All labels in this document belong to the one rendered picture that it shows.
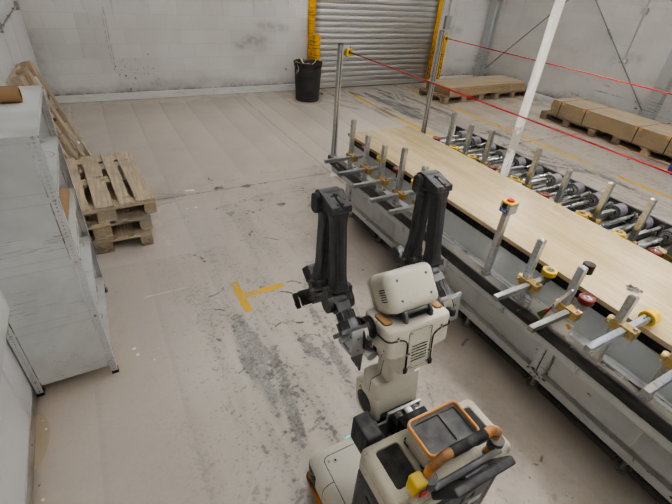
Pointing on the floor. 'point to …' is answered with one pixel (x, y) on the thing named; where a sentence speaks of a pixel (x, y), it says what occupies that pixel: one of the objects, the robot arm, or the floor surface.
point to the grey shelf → (47, 253)
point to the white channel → (533, 84)
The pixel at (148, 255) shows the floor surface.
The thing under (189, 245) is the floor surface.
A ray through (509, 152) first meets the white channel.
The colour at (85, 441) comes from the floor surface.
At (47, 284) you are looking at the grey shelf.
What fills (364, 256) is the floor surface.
